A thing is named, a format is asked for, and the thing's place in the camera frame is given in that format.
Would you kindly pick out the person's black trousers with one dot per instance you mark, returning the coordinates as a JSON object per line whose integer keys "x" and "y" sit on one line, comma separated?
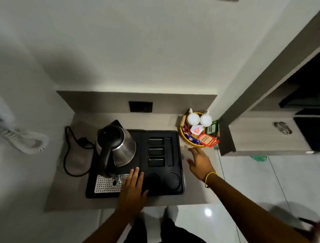
{"x": 175, "y": 235}

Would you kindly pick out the white cup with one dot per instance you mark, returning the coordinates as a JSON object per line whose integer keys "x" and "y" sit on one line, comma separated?
{"x": 193, "y": 119}
{"x": 206, "y": 120}

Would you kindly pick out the stainless steel electric kettle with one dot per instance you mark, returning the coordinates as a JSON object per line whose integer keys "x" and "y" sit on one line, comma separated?
{"x": 122, "y": 147}

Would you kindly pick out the green tea box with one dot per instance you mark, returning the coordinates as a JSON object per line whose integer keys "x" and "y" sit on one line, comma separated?
{"x": 212, "y": 127}

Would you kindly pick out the yellow wristband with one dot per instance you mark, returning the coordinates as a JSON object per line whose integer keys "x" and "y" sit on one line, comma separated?
{"x": 211, "y": 174}

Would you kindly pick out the black wall socket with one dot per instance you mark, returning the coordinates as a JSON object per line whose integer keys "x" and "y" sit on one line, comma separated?
{"x": 140, "y": 107}

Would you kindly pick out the black plastic tray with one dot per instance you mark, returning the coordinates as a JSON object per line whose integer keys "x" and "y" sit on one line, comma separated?
{"x": 160, "y": 175}

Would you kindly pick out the yellow wicker basket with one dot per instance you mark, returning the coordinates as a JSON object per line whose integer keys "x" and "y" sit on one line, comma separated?
{"x": 182, "y": 136}

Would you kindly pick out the person's right thumb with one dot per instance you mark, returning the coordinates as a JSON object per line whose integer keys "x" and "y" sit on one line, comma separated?
{"x": 191, "y": 163}

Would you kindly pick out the person's left forearm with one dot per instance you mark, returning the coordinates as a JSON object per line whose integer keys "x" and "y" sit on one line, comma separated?
{"x": 112, "y": 225}

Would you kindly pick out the person's left thumb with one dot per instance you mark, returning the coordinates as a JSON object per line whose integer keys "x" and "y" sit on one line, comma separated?
{"x": 145, "y": 194}

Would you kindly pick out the person's right forearm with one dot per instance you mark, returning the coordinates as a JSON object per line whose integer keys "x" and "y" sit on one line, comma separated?
{"x": 250, "y": 215}

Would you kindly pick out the white sachet with red mark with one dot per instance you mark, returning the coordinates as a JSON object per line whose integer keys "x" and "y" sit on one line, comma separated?
{"x": 197, "y": 130}

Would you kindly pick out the blue and red sachets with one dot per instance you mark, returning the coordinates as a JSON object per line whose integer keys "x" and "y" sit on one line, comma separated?
{"x": 192, "y": 140}

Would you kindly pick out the green item on floor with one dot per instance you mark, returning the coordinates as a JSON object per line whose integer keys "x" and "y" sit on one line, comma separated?
{"x": 258, "y": 158}

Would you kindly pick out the person's left middle finger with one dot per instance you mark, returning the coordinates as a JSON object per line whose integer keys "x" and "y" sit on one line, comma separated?
{"x": 136, "y": 176}

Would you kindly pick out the person's left hand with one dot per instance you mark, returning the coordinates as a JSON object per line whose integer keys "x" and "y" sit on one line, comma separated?
{"x": 131, "y": 192}

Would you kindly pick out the person's right hand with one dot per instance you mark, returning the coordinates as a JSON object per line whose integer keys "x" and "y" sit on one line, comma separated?
{"x": 203, "y": 165}

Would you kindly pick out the perforated metal drip grate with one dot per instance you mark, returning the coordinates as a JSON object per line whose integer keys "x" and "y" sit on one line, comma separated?
{"x": 107, "y": 184}

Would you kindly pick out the person's left little finger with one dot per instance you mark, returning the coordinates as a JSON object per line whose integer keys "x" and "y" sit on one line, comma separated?
{"x": 125, "y": 184}

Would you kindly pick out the red printed packet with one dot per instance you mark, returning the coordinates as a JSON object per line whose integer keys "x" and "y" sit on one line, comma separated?
{"x": 208, "y": 140}

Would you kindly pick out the grey wooden cabinet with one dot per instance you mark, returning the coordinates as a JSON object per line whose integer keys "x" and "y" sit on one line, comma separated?
{"x": 260, "y": 140}

